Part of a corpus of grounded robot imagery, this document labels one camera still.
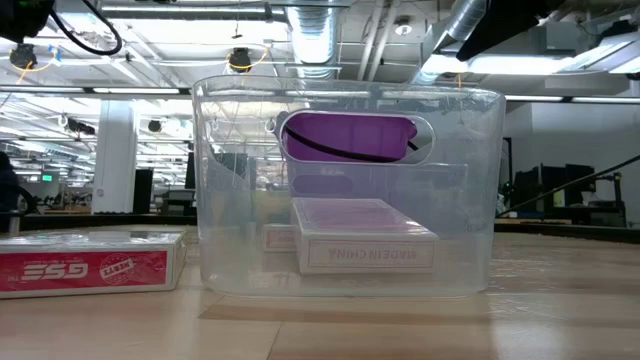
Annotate wide silver spiral duct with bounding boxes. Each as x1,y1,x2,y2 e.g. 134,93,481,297
285,3,343,79

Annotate black monitors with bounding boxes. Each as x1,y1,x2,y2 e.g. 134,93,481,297
513,162,597,214

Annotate person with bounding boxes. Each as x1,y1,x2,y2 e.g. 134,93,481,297
0,151,39,227

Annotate long ceiling light panel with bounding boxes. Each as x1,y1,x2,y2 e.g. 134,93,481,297
420,52,569,77

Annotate thin black cable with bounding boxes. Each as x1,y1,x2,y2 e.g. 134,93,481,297
494,153,640,219

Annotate black speaker box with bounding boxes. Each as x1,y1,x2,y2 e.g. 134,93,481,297
133,168,155,215

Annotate black stand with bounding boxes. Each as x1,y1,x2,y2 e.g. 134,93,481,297
595,171,627,227

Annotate slanted silver spiral duct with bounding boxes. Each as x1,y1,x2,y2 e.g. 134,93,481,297
433,0,489,51

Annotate white pillar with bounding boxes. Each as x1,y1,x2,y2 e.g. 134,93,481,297
91,98,140,215

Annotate clear plastic bin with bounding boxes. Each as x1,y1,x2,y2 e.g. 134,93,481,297
191,74,507,300

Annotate purple plastic bucket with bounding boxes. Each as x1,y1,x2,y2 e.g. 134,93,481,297
275,110,420,199

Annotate black ceiling camera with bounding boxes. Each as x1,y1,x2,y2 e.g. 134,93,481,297
9,43,39,70
227,46,254,71

